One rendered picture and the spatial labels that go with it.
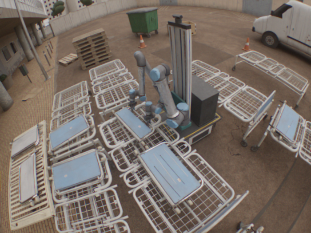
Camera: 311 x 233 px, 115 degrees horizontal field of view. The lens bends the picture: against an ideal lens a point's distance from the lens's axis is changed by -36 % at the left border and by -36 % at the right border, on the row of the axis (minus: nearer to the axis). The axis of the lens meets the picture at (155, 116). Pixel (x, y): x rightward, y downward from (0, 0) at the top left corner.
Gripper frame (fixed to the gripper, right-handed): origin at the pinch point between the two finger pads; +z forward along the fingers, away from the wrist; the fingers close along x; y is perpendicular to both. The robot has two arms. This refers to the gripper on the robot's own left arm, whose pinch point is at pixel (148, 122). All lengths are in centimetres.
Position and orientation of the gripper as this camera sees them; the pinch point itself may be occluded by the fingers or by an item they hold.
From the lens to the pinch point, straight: 218.2
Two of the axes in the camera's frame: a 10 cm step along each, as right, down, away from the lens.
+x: -7.8, 3.7, -5.0
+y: -6.2, -5.0, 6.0
